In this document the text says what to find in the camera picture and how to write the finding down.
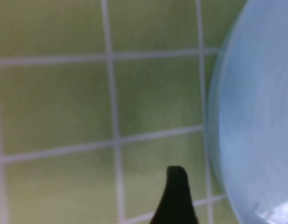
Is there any light blue round plate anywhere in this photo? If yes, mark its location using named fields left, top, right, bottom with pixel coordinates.
left=206, top=0, right=288, bottom=224

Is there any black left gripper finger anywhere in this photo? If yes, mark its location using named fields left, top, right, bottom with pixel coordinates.
left=150, top=166, right=199, bottom=224

